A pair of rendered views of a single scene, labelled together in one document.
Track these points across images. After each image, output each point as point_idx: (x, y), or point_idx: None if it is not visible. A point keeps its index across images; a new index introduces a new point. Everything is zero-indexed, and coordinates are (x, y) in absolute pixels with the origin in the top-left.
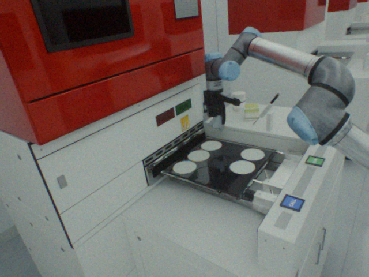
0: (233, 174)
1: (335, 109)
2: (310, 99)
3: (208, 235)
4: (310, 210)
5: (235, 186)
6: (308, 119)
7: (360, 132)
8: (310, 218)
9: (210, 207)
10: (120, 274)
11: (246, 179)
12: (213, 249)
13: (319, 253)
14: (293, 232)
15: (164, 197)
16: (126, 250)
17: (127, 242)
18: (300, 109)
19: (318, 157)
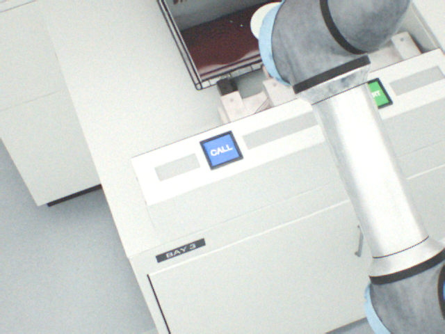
0: (243, 31)
1: (320, 51)
2: (295, 8)
3: (125, 117)
4: (239, 176)
5: (217, 60)
6: (270, 41)
7: (345, 111)
8: (249, 186)
9: (175, 69)
10: (36, 88)
11: (252, 56)
12: (112, 142)
13: (359, 243)
14: (166, 191)
15: (124, 4)
16: (50, 58)
17: (52, 46)
18: (277, 14)
19: (385, 93)
